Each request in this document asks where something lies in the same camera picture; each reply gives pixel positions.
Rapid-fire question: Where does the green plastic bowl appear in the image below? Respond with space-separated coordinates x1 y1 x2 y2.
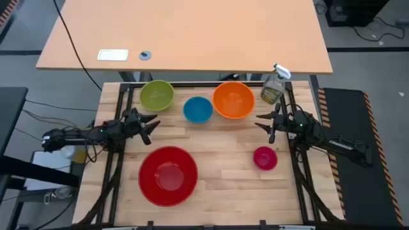
139 79 176 112

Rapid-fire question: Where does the large red plastic bowl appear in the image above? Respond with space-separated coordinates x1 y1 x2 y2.
138 146 199 208

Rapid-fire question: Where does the orange plastic bowl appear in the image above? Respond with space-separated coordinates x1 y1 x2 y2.
212 81 256 120

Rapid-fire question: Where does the clear cleaner spray bottle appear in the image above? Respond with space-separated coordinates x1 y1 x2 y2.
259 63 292 105

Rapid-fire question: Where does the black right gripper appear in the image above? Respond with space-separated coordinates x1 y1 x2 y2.
254 103 292 144

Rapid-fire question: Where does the tan wooden desk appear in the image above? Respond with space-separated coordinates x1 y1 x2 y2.
35 0 334 75

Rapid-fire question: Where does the black cable bundle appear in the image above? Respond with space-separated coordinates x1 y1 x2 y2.
292 143 344 223
75 149 124 226

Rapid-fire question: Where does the small red plastic bowl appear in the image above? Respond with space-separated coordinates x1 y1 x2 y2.
252 146 279 171

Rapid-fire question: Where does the black aluminium table frame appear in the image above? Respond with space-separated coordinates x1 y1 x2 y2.
95 80 323 227

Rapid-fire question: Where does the black floor cable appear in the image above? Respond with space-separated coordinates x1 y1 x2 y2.
350 15 409 43

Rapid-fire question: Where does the blue plastic bowl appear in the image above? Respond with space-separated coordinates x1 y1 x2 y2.
183 96 214 124

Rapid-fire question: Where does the yellowish plastic bottle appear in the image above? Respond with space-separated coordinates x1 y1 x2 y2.
60 144 88 164

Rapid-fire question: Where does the black equipment box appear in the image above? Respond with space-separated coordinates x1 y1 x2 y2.
323 0 391 28

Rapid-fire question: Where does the black side table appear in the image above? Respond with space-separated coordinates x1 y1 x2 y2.
0 86 81 205

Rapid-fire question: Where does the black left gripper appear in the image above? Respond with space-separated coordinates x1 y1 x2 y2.
122 107 161 146

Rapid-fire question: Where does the long black cable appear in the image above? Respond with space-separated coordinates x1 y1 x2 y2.
52 0 104 92

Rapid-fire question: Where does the black hazard-striped floor mat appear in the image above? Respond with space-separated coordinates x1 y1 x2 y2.
316 87 405 227

